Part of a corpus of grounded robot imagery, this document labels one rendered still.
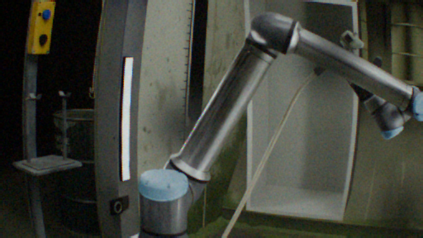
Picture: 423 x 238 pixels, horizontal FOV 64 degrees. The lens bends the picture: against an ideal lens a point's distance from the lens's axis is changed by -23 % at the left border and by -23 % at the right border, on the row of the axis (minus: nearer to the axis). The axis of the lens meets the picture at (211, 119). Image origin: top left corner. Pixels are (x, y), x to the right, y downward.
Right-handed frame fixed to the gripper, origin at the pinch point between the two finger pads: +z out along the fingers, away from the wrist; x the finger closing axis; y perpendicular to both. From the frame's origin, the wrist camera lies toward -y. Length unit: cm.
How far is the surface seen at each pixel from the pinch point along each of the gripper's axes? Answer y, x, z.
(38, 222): 160, -30, 15
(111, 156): 128, 21, 25
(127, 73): 97, 28, 54
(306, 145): 67, 99, -27
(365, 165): 55, 171, -76
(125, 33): 86, 28, 71
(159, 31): 85, 58, 70
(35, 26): 94, -26, 87
